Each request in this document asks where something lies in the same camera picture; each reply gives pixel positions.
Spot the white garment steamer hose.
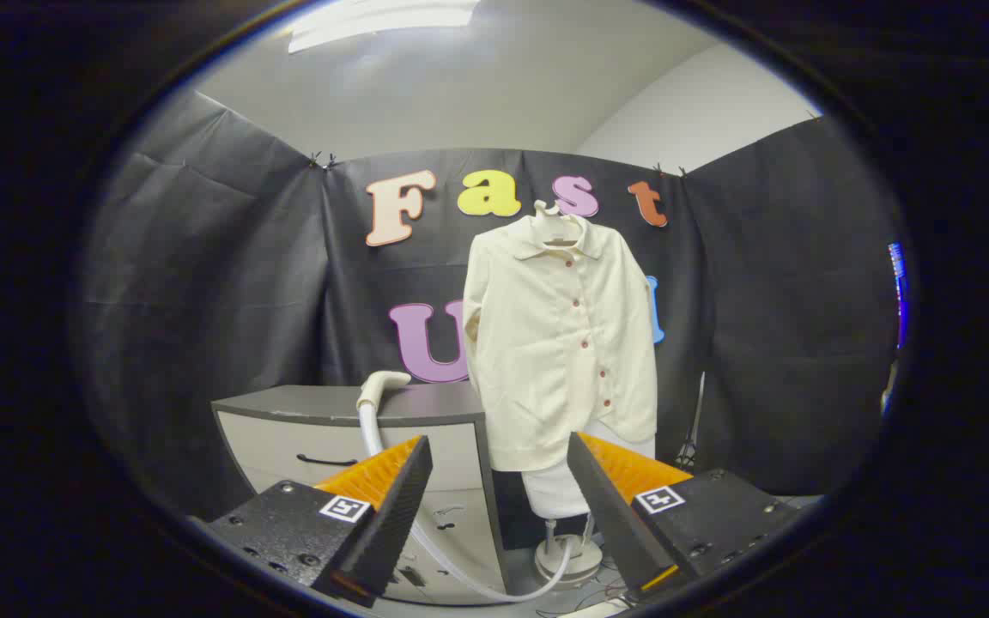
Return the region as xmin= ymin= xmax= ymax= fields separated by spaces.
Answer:
xmin=359 ymin=403 xmax=577 ymax=603

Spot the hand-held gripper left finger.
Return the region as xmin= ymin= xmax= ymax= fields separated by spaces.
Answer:
xmin=203 ymin=435 xmax=434 ymax=609

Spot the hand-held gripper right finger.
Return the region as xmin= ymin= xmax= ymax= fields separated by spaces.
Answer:
xmin=567 ymin=432 xmax=804 ymax=602

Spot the cream button-up shirt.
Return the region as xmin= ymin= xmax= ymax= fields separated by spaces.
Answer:
xmin=462 ymin=215 xmax=658 ymax=473

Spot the grey drawer cabinet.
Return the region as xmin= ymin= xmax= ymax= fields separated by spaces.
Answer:
xmin=211 ymin=382 xmax=513 ymax=606

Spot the thin metal stand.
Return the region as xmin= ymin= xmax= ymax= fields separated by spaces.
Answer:
xmin=675 ymin=371 xmax=708 ymax=471

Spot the black backdrop cloth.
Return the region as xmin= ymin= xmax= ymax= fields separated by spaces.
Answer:
xmin=74 ymin=90 xmax=903 ymax=524

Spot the white garment steamer base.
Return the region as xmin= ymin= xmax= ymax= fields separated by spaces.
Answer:
xmin=534 ymin=515 xmax=604 ymax=590

